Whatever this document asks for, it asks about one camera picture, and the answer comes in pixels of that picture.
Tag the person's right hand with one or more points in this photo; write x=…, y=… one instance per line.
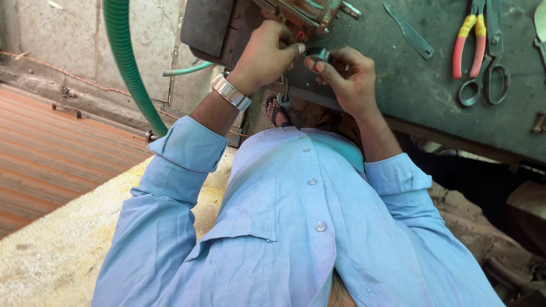
x=352, y=81

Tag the person's left hand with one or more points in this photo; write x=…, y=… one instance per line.
x=260, y=55

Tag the small round metal part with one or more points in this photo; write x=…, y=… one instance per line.
x=318, y=54

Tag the silver metal wristwatch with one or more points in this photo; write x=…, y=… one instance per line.
x=230, y=91

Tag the person's sandalled foot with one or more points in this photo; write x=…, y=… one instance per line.
x=277, y=111

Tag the dark metal plate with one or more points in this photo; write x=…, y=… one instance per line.
x=207, y=27

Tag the rusty metal bench machine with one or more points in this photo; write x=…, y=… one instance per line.
x=307, y=15

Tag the flat grey metal strip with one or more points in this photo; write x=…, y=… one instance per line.
x=407, y=32

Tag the grey metal scissors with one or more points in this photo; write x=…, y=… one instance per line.
x=490, y=64

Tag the light blue button shirt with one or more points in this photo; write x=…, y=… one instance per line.
x=294, y=221

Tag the corrugated metal shutter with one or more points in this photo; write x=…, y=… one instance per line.
x=59, y=157

